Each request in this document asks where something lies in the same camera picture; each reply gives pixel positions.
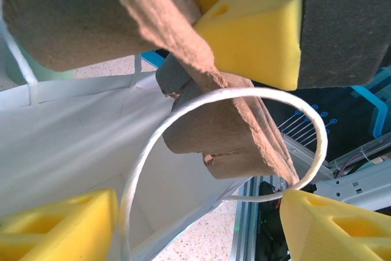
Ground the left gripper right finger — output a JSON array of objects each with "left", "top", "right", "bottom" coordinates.
[{"left": 280, "top": 189, "right": 391, "bottom": 261}]

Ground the landscape print paper bag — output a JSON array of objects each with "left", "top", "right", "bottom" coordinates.
[{"left": 0, "top": 13, "right": 329, "bottom": 261}]

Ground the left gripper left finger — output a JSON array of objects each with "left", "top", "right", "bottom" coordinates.
[{"left": 0, "top": 189, "right": 119, "bottom": 261}]

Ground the brown pulp cup carrier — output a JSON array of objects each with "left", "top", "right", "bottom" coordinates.
[{"left": 0, "top": 0, "right": 302, "bottom": 190}]

